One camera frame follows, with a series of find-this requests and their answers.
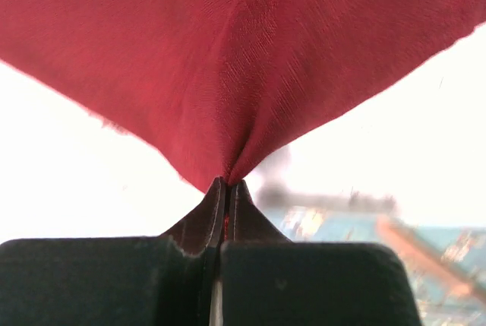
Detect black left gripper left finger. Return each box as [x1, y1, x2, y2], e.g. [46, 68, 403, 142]
[1, 179, 227, 325]

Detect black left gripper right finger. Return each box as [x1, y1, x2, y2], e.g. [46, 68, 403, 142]
[220, 182, 421, 326]

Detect dark red cloth napkin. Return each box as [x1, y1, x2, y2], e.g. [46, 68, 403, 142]
[1, 0, 485, 190]

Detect rose gold knife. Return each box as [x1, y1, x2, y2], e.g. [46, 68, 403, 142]
[376, 216, 485, 305]

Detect teal floral serving tray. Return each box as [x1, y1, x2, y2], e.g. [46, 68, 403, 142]
[270, 206, 485, 325]

